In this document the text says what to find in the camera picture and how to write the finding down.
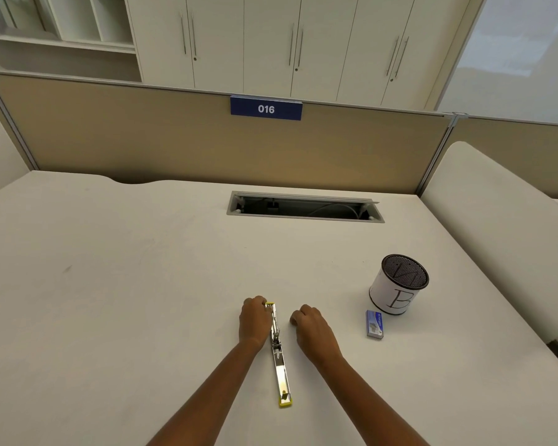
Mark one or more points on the person's left hand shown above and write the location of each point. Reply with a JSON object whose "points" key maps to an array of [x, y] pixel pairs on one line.
{"points": [[253, 322]]}

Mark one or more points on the person's right hand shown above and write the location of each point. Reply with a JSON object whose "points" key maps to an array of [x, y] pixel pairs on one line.
{"points": [[314, 330]]}

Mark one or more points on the person's left fingers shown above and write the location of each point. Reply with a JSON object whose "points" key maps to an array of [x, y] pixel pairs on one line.
{"points": [[259, 301]]}

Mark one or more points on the person's right fingers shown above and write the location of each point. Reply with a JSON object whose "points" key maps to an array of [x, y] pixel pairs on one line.
{"points": [[302, 313]]}

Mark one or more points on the yellow metal stapler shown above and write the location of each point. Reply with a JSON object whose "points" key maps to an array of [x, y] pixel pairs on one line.
{"points": [[277, 355]]}

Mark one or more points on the person's left forearm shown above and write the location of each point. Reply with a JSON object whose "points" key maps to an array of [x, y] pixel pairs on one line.
{"points": [[204, 394]]}

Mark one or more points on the person's right forearm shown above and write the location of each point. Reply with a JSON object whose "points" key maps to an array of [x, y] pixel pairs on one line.
{"points": [[372, 404]]}

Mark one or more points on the small blue staples box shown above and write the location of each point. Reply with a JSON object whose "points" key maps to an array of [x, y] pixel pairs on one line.
{"points": [[375, 324]]}

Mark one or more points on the white pen holder, black mesh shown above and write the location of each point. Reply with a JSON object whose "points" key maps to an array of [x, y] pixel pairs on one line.
{"points": [[396, 287]]}

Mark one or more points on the beige desk partition panel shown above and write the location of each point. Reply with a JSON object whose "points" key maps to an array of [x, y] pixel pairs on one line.
{"points": [[223, 139]]}

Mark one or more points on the blue desk number sign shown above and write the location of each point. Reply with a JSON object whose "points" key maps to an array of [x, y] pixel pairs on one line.
{"points": [[266, 108]]}

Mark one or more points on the beige side partition panel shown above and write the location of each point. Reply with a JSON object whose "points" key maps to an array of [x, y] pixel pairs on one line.
{"points": [[521, 153]]}

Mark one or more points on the white open shelf unit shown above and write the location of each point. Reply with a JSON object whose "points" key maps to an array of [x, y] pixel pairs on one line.
{"points": [[60, 37]]}

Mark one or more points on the frosted glass wall panel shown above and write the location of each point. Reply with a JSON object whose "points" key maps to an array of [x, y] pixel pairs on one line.
{"points": [[516, 55]]}

